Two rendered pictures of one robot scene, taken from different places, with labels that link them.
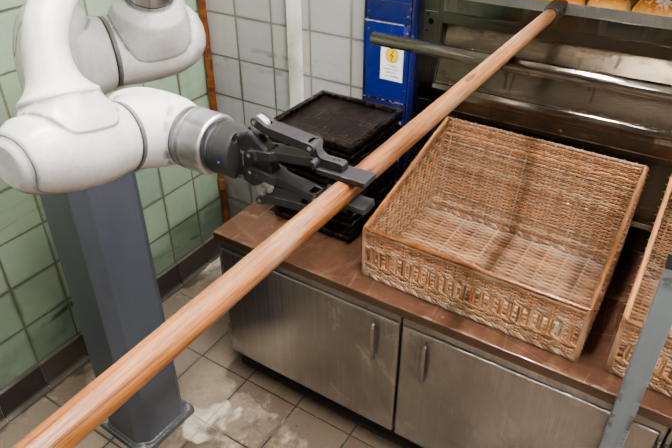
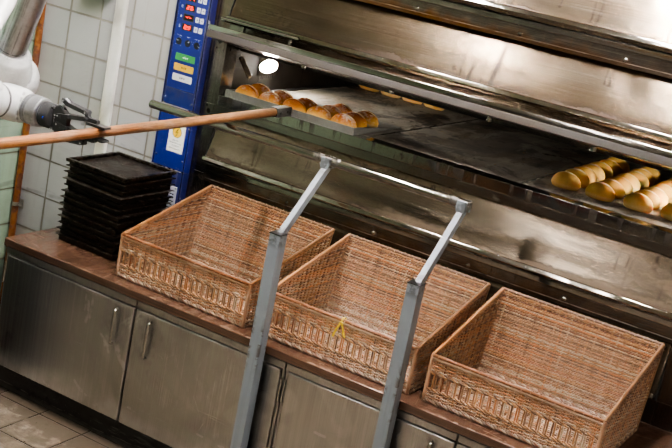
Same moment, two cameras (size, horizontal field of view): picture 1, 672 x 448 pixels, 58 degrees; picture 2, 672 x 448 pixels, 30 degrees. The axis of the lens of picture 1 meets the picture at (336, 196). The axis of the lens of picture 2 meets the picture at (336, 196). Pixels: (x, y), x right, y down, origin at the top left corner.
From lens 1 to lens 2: 2.94 m
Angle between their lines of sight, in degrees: 18
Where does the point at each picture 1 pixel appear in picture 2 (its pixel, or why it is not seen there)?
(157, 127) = (17, 98)
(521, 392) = (207, 354)
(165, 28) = (17, 68)
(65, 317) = not seen: outside the picture
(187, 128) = (31, 100)
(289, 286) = (57, 284)
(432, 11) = (209, 103)
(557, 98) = (284, 175)
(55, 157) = not seen: outside the picture
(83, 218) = not seen: outside the picture
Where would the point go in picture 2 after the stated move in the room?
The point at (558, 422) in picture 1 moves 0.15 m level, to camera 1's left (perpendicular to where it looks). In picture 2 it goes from (228, 375) to (181, 368)
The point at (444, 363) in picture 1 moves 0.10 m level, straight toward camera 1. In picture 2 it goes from (161, 338) to (149, 348)
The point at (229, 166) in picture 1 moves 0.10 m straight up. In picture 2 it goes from (47, 119) to (51, 86)
